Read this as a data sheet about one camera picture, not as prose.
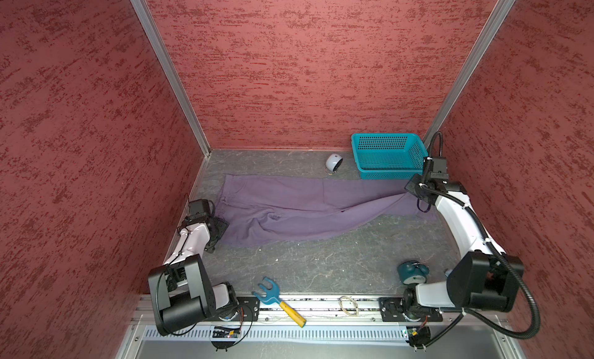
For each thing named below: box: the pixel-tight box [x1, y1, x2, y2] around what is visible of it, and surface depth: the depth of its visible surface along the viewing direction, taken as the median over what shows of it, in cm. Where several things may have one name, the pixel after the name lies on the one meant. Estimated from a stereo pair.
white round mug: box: [325, 153, 344, 172], surface depth 109 cm
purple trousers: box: [218, 174, 437, 248], surface depth 97 cm
